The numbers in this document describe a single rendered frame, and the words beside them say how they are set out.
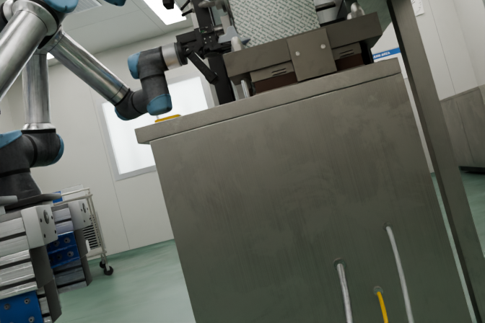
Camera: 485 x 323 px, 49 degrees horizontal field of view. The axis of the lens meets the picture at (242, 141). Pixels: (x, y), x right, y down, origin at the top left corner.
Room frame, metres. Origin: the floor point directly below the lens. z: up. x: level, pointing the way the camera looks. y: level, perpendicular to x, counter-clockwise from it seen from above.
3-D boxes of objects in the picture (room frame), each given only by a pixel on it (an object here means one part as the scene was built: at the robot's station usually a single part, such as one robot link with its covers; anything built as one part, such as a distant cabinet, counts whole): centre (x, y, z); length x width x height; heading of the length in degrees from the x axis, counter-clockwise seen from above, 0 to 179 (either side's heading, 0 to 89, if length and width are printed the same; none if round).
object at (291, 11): (1.52, -0.18, 1.11); 0.23 x 0.01 x 0.18; 86
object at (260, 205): (2.52, -0.19, 0.43); 2.52 x 0.64 x 0.86; 176
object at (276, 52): (1.40, -0.21, 1.00); 0.40 x 0.16 x 0.06; 86
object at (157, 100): (1.56, 0.22, 1.01); 0.11 x 0.08 x 0.11; 47
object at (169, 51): (1.55, 0.13, 1.11); 0.08 x 0.05 x 0.08; 176
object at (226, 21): (1.63, -0.03, 1.05); 0.06 x 0.05 x 0.31; 86
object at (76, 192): (5.95, 2.08, 0.51); 0.91 x 0.58 x 1.02; 20
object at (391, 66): (2.52, -0.18, 0.88); 2.52 x 0.66 x 0.04; 176
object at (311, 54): (1.30, -0.22, 0.96); 0.10 x 0.03 x 0.11; 86
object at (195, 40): (1.54, 0.05, 1.12); 0.12 x 0.08 x 0.09; 86
